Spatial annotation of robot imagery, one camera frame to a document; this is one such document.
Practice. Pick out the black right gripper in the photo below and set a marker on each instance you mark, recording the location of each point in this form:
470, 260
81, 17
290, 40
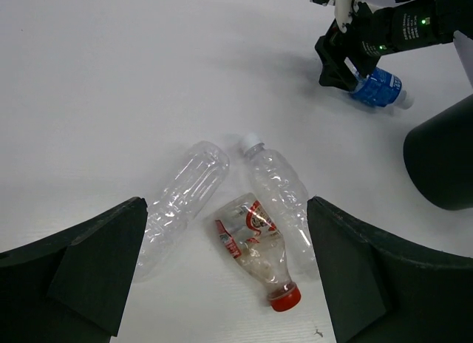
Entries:
368, 38

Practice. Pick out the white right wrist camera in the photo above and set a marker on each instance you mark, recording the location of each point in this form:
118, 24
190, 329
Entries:
344, 11

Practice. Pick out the black cylindrical bin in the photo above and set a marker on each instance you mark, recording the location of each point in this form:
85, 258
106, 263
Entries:
438, 157

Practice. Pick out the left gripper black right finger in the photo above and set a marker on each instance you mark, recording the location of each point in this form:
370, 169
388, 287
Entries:
382, 288

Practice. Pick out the red-capped red-label bottle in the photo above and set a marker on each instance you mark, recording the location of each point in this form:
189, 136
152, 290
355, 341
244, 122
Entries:
256, 244

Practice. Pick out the blue-label clear bottle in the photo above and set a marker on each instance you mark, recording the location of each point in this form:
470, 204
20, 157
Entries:
381, 89

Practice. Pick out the large clear unlabelled bottle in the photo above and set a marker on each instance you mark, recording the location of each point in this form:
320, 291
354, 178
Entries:
182, 193

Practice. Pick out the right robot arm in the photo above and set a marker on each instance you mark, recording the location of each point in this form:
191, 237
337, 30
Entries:
425, 23

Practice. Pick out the white-capped clear bottle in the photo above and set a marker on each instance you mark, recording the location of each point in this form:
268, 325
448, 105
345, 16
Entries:
284, 196

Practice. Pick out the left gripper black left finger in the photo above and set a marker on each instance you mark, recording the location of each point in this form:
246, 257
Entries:
72, 286

